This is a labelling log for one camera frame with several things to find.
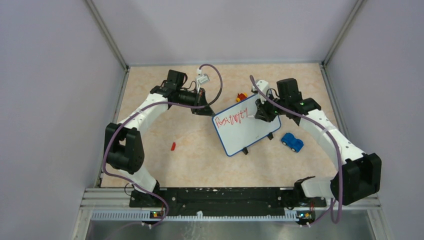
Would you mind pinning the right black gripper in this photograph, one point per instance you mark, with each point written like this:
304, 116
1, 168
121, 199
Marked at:
262, 112

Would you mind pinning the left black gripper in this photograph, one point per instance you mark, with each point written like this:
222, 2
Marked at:
200, 100

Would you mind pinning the blue framed whiteboard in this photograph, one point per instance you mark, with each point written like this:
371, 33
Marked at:
236, 131

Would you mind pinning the red marker cap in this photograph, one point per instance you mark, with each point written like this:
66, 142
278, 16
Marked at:
173, 146

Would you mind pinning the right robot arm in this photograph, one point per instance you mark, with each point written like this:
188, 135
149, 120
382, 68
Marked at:
358, 173

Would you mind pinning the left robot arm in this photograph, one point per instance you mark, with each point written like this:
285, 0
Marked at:
123, 146

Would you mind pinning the metal whiteboard stand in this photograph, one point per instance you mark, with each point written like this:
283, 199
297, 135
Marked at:
256, 144

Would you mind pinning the colourful toy brick vehicle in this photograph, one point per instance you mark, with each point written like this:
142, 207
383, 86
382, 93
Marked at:
241, 97

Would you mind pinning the blue toy car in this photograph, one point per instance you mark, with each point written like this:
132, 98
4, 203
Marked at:
292, 142

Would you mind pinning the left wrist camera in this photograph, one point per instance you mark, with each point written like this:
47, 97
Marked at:
200, 79

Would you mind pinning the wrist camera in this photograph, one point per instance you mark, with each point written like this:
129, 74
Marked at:
200, 79
263, 86

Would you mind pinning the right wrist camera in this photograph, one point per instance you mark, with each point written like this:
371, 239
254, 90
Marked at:
263, 86

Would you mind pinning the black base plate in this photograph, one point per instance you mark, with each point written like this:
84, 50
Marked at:
224, 201

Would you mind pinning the right aluminium frame post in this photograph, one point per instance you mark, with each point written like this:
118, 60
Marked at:
357, 7

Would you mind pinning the aluminium frame post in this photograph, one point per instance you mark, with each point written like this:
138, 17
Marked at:
357, 7
101, 24

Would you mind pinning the left aluminium frame post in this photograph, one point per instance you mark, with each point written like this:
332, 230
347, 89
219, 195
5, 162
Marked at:
101, 24

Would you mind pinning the white slotted cable duct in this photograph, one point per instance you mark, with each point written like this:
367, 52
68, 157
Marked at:
147, 216

